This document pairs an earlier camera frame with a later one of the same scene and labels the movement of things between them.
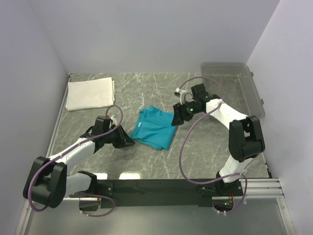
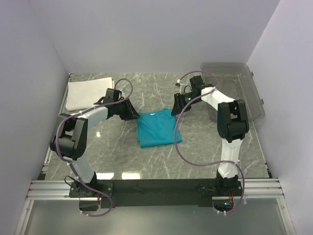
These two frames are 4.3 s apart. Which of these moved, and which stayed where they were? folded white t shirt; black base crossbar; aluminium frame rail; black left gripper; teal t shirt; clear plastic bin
Moved: teal t shirt; black left gripper
Stayed: aluminium frame rail; folded white t shirt; black base crossbar; clear plastic bin
